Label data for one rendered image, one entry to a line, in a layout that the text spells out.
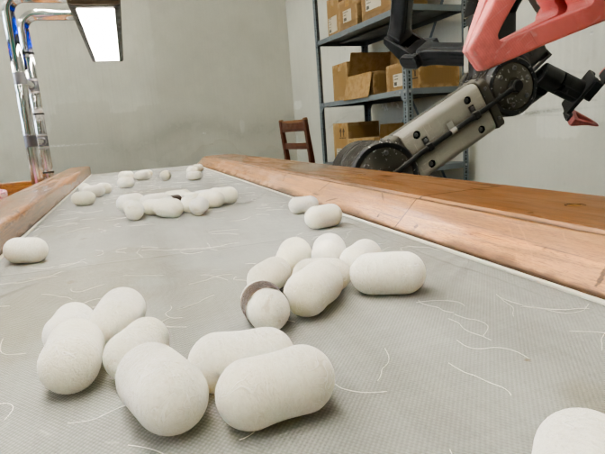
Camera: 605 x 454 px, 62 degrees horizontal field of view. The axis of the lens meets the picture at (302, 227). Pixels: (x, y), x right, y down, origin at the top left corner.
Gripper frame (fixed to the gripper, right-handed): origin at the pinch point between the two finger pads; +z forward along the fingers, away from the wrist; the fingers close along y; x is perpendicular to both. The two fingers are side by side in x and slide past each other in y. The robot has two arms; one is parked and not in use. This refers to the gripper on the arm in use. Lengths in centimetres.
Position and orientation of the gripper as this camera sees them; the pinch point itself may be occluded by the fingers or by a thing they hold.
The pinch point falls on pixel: (483, 49)
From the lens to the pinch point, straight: 28.4
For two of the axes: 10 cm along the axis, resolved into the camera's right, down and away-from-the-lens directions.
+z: -6.8, 7.3, -0.9
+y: 3.1, 1.7, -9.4
